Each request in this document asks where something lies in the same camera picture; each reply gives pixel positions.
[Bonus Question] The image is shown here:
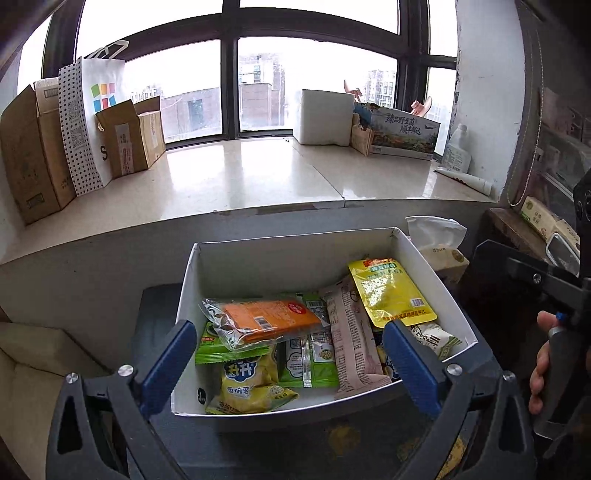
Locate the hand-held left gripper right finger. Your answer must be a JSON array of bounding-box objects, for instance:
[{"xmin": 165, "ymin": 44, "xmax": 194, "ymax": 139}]
[{"xmin": 382, "ymin": 319, "xmax": 537, "ymax": 480}]

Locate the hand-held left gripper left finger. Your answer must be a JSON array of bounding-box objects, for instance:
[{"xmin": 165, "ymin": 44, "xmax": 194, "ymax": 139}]
[{"xmin": 46, "ymin": 319, "xmax": 198, "ymax": 480}]

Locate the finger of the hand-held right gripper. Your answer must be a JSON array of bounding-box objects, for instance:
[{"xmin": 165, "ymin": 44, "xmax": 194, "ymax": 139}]
[{"xmin": 471, "ymin": 239, "xmax": 587, "ymax": 320}]

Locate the cream biscuit packet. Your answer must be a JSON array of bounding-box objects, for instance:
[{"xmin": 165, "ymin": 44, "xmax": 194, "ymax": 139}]
[{"xmin": 411, "ymin": 322, "xmax": 464, "ymax": 361}]

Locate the green seaweed packet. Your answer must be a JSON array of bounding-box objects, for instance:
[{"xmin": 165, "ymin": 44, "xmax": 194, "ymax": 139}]
[
  {"xmin": 277, "ymin": 293, "xmax": 340, "ymax": 388},
  {"xmin": 195, "ymin": 323, "xmax": 271, "ymax": 365}
]

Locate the pink striped wafer packet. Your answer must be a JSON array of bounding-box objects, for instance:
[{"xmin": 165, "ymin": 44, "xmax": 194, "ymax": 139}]
[{"xmin": 320, "ymin": 276, "xmax": 392, "ymax": 400}]

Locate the yellow chip bag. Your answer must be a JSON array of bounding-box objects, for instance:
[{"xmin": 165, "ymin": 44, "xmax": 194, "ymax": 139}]
[{"xmin": 206, "ymin": 355, "xmax": 300, "ymax": 415}]

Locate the orange and silver packet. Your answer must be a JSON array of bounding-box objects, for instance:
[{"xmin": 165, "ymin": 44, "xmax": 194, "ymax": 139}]
[{"xmin": 199, "ymin": 298, "xmax": 326, "ymax": 352}]

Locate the white cardboard box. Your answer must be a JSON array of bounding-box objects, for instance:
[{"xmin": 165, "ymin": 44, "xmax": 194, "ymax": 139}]
[{"xmin": 170, "ymin": 226, "xmax": 478, "ymax": 416}]

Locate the person's right hand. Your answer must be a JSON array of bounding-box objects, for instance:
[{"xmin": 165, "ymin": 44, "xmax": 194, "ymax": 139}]
[{"xmin": 529, "ymin": 310, "xmax": 559, "ymax": 416}]

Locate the wooden side shelf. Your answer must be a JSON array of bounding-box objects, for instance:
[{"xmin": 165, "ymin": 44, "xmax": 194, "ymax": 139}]
[{"xmin": 487, "ymin": 208, "xmax": 555, "ymax": 259}]

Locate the cream tissue pack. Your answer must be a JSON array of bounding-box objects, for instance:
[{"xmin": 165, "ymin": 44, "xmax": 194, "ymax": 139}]
[{"xmin": 519, "ymin": 196, "xmax": 580, "ymax": 245}]

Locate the beige tissue box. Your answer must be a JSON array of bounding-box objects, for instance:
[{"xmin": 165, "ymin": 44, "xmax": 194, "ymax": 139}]
[{"xmin": 405, "ymin": 216, "xmax": 471, "ymax": 284}]

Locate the white tube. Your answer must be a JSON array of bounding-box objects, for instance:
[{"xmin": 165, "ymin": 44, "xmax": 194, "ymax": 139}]
[{"xmin": 434, "ymin": 166, "xmax": 495, "ymax": 195}]

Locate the cream sofa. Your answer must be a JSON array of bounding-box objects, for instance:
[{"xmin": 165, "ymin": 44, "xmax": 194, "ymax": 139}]
[{"xmin": 0, "ymin": 320, "xmax": 112, "ymax": 480}]

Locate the white plastic bottle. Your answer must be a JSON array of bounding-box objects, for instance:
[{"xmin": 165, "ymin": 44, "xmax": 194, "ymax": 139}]
[{"xmin": 442, "ymin": 124, "xmax": 472, "ymax": 172}]

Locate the stitched leather panel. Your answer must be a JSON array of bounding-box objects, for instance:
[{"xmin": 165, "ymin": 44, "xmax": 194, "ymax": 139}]
[{"xmin": 503, "ymin": 0, "xmax": 548, "ymax": 206}]

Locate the landscape printed box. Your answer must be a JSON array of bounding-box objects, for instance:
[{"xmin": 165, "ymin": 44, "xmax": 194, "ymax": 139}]
[{"xmin": 367, "ymin": 104, "xmax": 441, "ymax": 161}]

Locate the stone windowsill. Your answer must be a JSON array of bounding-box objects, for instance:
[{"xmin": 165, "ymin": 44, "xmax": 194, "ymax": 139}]
[{"xmin": 0, "ymin": 138, "xmax": 492, "ymax": 266}]

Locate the small wooden holder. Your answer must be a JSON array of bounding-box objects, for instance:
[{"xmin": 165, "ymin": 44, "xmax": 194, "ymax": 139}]
[{"xmin": 351, "ymin": 113, "xmax": 374, "ymax": 157}]

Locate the small brown cardboard box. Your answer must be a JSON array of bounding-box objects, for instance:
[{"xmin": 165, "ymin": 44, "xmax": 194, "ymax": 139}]
[{"xmin": 96, "ymin": 96, "xmax": 167, "ymax": 178}]

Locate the white dotted paper bag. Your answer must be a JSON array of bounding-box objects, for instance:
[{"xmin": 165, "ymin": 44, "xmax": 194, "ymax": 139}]
[{"xmin": 58, "ymin": 39, "xmax": 131, "ymax": 197}]

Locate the large brown cardboard box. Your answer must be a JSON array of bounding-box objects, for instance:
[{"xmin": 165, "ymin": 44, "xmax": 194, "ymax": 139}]
[{"xmin": 0, "ymin": 78, "xmax": 77, "ymax": 226}]

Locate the white foam box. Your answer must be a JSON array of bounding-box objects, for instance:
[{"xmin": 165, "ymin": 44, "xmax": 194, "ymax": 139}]
[{"xmin": 293, "ymin": 89, "xmax": 355, "ymax": 146}]

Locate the black window frame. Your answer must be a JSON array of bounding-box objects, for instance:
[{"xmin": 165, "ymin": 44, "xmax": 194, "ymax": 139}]
[{"xmin": 41, "ymin": 0, "xmax": 458, "ymax": 151}]

